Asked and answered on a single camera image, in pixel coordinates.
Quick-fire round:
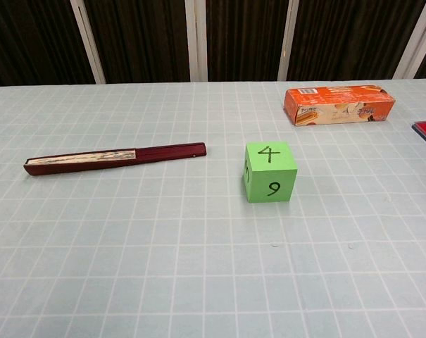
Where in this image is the green numbered cube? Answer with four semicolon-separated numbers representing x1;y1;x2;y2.
242;141;299;204

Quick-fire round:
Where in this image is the light grey gridded table mat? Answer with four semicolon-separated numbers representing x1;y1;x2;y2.
0;81;426;338

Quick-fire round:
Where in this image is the orange snack box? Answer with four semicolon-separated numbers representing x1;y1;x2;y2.
284;84;396;126

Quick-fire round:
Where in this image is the white partition frame post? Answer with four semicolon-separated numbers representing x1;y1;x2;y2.
184;0;208;83
403;0;426;80
70;0;106;85
277;0;300;82

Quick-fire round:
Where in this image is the folded dark red hand fan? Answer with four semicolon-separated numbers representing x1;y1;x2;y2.
24;142;208;176

